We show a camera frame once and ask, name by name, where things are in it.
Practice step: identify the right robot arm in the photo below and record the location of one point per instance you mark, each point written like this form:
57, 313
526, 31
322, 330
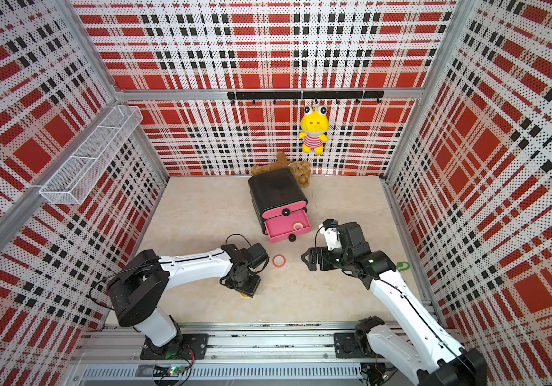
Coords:
428, 355

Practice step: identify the red tape roll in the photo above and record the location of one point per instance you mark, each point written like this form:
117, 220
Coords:
279, 261

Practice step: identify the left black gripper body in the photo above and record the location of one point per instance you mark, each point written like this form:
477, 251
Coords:
248, 284

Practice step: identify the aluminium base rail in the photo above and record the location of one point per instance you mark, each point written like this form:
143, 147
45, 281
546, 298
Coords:
234, 353

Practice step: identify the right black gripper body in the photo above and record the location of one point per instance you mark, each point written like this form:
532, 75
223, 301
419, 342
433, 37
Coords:
332, 259

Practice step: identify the black hook rail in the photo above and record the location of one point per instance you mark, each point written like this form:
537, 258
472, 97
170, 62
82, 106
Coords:
305, 95

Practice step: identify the small green toy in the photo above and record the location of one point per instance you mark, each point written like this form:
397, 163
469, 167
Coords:
402, 266

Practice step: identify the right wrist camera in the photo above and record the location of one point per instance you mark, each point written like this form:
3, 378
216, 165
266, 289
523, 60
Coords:
330, 233

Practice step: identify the brown teddy bear plush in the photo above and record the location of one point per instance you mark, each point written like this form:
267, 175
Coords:
301, 170

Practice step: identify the white wire mesh basket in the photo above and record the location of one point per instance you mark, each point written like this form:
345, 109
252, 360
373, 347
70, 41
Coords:
76, 177

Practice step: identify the black drawer cabinet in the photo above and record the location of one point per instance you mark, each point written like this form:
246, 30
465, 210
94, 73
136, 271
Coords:
273, 189

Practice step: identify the green circuit board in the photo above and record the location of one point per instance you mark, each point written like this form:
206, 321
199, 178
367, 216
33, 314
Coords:
170, 370

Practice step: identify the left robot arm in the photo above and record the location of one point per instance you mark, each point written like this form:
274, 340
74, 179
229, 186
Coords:
135, 291

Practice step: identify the yellow frog plush toy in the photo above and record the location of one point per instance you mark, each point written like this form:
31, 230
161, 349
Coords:
314, 127

